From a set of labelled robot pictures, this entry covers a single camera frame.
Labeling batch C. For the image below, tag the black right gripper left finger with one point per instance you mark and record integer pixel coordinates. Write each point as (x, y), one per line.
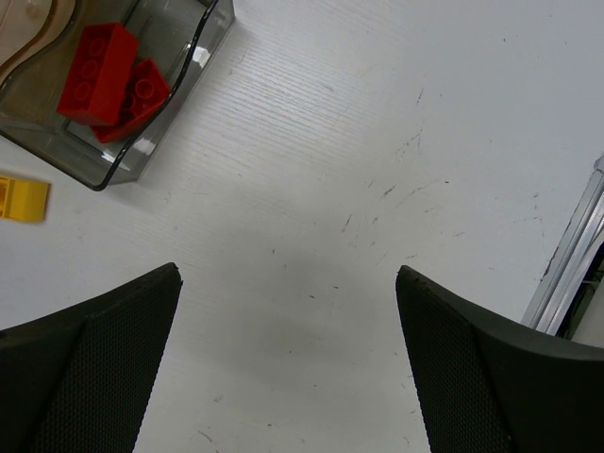
(79, 379)

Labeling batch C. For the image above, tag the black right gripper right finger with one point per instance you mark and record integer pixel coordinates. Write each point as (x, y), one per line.
(488, 384)

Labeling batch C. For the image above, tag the red long lego brick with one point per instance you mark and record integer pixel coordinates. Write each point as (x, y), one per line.
(95, 85)

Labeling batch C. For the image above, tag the red rounded lego brick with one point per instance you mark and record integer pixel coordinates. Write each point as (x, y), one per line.
(146, 91)

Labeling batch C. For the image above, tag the yellow lego brick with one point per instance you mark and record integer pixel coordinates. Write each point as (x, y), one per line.
(23, 200)

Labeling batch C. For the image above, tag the smoky grey plastic container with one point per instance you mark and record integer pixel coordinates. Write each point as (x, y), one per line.
(181, 37)

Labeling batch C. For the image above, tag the amber transparent plastic container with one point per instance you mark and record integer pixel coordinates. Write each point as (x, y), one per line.
(39, 38)

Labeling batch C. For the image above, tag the aluminium frame rail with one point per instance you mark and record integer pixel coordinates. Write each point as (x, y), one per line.
(571, 260)

